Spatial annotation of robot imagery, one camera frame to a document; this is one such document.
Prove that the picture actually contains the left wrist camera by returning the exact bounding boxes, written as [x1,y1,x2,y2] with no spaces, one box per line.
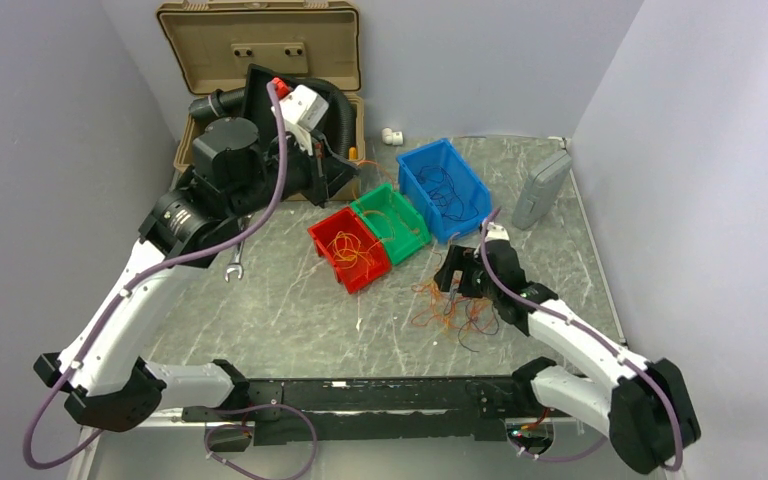
[271,77,329,156]

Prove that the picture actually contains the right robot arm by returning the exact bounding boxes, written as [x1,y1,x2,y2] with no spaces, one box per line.
[434,239,701,474]

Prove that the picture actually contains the orange wire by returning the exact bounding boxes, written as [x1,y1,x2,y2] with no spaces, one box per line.
[410,254,501,342]

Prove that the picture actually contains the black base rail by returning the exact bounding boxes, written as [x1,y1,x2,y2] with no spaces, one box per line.
[182,376,544,446]

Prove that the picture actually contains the tan open toolbox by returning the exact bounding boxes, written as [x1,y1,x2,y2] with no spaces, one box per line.
[156,1,366,172]

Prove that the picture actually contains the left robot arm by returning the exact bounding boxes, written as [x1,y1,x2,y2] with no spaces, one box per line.
[34,116,357,432]

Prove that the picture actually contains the black corrugated hose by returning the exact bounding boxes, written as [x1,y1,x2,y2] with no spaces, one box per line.
[188,78,357,161]

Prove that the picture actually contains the metal wrench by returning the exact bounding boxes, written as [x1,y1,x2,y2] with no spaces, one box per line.
[224,215,252,283]

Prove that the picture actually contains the red plastic bin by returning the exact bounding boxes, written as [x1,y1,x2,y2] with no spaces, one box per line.
[307,207,392,294]

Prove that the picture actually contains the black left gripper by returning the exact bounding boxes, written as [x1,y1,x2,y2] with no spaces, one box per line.
[227,124,361,220]

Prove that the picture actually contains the purple wires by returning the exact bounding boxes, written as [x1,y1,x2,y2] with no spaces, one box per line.
[413,164,481,223]

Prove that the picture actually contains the blue plastic bin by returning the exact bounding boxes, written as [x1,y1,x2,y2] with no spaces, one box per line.
[396,138,493,243]

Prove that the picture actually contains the black tray in toolbox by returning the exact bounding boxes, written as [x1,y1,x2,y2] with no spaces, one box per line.
[241,63,335,134]

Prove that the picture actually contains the white pipe fitting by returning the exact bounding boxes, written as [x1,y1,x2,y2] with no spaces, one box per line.
[381,127,404,146]

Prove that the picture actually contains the orange wires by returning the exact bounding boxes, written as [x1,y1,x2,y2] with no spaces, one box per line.
[350,158,425,250]

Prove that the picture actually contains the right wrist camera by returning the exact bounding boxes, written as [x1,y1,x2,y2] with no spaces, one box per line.
[484,222,510,243]

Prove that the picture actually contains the green plastic bin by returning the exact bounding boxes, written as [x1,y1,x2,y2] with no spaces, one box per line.
[349,183,431,266]

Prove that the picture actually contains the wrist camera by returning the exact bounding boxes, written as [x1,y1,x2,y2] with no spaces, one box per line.
[271,77,329,156]
[484,222,510,243]

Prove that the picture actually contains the grey plastic case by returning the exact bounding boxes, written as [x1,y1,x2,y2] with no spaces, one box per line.
[512,150,572,230]

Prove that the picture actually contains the yellow wires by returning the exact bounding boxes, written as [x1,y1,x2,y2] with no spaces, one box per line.
[326,228,382,273]

